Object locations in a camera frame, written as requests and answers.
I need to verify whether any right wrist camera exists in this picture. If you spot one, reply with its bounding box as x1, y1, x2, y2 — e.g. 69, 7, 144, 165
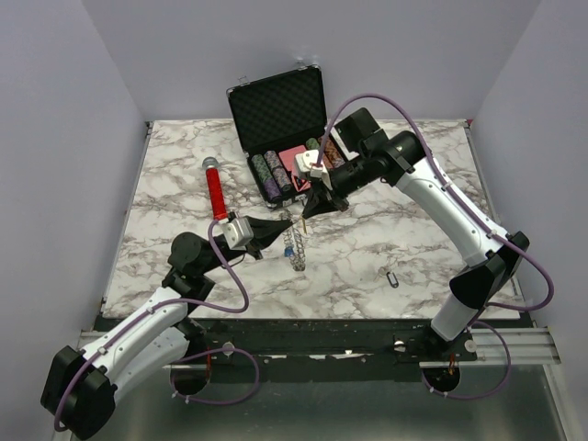
293, 150, 333, 190

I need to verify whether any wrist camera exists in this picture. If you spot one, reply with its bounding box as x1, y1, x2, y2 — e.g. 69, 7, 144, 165
293, 150, 333, 190
219, 216, 254, 250

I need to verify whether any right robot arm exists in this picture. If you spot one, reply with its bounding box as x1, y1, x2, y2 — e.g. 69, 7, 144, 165
293, 107, 529, 360

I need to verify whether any black poker chip case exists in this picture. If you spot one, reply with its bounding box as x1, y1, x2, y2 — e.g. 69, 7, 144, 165
226, 65, 327, 210

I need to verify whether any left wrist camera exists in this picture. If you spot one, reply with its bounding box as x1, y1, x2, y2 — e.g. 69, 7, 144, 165
219, 216, 254, 250

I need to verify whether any red microphone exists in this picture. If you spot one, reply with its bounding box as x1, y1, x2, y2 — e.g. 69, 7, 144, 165
202, 156, 228, 221

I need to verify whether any pink playing cards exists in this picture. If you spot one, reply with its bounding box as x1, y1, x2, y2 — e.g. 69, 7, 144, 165
278, 145, 308, 193

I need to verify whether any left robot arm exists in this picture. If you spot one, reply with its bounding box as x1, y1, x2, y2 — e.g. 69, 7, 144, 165
40, 215, 293, 440

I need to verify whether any key with black tag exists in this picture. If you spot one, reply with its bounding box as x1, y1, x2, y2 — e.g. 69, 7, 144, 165
376, 266, 400, 289

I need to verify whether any metal disc with keyrings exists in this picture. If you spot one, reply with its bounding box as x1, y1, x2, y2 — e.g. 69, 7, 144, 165
280, 210, 306, 272

